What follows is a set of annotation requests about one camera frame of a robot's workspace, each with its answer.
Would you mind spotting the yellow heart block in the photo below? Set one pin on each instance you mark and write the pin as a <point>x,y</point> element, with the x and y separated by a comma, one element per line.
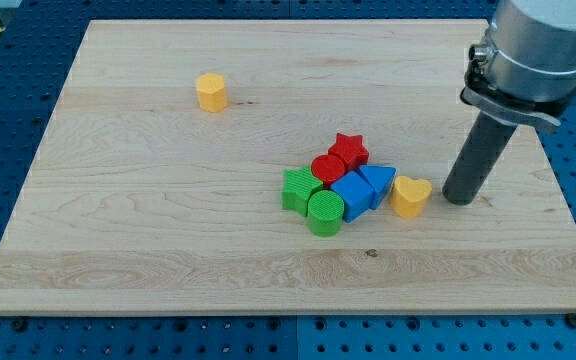
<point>409,196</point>

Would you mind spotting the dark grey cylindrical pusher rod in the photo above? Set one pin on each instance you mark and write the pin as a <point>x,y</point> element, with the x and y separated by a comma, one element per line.
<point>484,145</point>

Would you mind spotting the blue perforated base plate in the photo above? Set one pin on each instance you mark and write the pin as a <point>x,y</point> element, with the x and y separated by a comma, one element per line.
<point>37,47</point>

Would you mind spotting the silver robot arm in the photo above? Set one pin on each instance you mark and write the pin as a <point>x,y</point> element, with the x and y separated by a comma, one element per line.
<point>523,71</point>

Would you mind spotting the red cylinder block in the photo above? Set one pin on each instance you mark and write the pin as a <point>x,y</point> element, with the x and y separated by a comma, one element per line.
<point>328,168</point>

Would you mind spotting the blue triangle block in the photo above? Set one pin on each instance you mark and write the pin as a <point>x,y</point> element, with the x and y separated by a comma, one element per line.
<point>380,178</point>

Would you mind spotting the red star block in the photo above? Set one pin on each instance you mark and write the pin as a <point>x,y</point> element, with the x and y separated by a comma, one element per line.
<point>350,150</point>

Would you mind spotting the yellow hexagon block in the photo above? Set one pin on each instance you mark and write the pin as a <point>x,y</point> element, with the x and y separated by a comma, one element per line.
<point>211,91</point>

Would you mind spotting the light wooden board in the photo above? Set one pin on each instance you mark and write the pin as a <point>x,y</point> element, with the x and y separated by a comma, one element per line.
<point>140,203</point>

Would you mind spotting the blue cube block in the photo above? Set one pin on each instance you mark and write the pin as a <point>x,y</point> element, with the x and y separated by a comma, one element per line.
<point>356,194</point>

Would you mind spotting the green cylinder block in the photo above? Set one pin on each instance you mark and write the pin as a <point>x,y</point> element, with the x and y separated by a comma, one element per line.
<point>325,213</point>

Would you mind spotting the green star block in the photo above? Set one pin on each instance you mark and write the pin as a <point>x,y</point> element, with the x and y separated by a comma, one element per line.
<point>298,187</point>

